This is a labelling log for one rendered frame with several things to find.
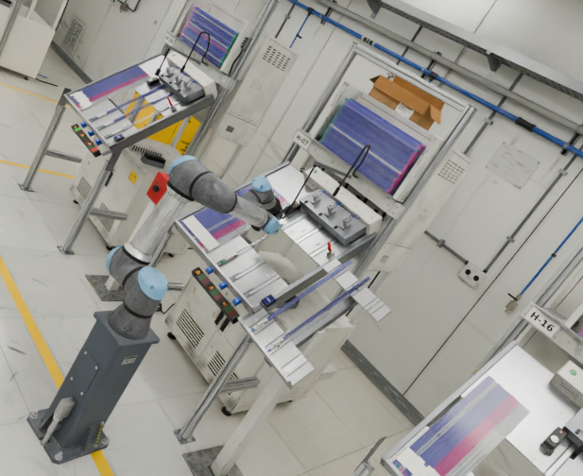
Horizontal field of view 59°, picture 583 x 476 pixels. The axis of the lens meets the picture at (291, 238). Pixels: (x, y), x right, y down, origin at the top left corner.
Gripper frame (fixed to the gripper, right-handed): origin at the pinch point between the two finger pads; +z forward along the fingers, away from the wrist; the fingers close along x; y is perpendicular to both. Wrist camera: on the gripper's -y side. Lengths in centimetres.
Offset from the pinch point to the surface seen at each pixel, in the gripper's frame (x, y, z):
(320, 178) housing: 9.8, 37.9, 0.6
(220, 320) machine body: 4, -43, 40
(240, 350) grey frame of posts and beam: -35, -47, 5
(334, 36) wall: 185, 189, 76
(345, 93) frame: 27, 73, -21
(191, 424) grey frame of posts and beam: -35, -83, 31
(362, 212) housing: -21.8, 37.0, 0.4
